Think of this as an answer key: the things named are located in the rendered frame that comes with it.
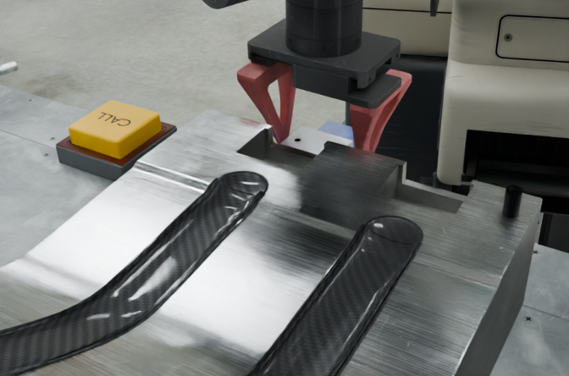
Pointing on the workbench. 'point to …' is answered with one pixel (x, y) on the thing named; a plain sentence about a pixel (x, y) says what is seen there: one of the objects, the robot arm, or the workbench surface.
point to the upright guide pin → (512, 201)
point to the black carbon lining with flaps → (365, 284)
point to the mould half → (279, 264)
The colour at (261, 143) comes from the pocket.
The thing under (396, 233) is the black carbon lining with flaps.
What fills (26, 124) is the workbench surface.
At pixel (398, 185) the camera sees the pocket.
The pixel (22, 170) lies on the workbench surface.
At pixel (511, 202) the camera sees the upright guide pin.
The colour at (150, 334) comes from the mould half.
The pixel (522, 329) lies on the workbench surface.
